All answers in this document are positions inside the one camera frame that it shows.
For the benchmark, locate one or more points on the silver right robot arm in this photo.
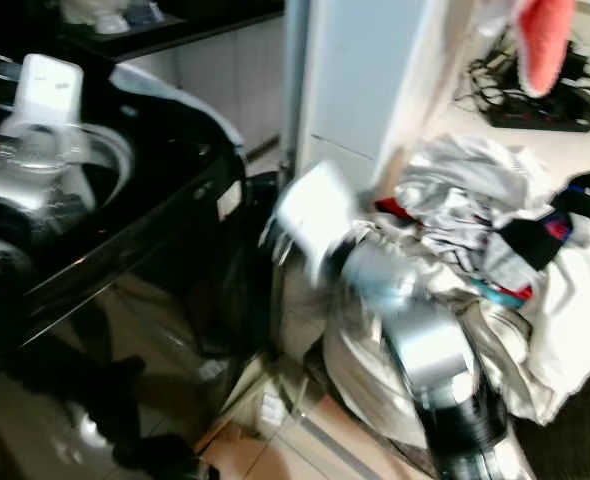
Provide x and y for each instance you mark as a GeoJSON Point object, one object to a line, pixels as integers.
{"type": "Point", "coordinates": [425, 340]}

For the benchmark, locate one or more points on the black top-loading washing machine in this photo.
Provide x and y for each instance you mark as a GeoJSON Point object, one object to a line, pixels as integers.
{"type": "Point", "coordinates": [185, 200]}

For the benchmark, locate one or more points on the pile of white grey clothes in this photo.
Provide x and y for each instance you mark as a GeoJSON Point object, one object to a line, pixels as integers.
{"type": "Point", "coordinates": [465, 180]}

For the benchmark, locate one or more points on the white object on counter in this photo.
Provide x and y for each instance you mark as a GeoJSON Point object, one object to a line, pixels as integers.
{"type": "Point", "coordinates": [90, 10]}

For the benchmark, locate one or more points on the small blue object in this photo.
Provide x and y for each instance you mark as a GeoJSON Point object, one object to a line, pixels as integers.
{"type": "Point", "coordinates": [143, 12]}

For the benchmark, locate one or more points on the dark kitchen counter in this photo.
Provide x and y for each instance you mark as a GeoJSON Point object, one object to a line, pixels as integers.
{"type": "Point", "coordinates": [205, 25]}

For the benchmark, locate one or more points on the white tall cabinet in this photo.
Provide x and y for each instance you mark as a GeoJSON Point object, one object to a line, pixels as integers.
{"type": "Point", "coordinates": [355, 70]}

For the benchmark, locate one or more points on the black sock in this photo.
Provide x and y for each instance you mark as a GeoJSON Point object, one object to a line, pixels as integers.
{"type": "Point", "coordinates": [535, 240]}

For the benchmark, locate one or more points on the red orange cloth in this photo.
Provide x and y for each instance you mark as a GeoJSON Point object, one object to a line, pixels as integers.
{"type": "Point", "coordinates": [545, 40]}

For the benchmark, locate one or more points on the large white cloth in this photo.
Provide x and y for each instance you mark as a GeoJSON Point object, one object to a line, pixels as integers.
{"type": "Point", "coordinates": [575, 320]}

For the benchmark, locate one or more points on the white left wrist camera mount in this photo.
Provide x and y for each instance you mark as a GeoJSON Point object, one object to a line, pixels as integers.
{"type": "Point", "coordinates": [47, 95]}

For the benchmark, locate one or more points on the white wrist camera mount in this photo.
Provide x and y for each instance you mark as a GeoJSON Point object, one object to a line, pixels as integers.
{"type": "Point", "coordinates": [47, 95]}
{"type": "Point", "coordinates": [315, 215]}

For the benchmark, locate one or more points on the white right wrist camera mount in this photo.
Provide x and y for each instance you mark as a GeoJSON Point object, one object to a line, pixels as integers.
{"type": "Point", "coordinates": [315, 215]}

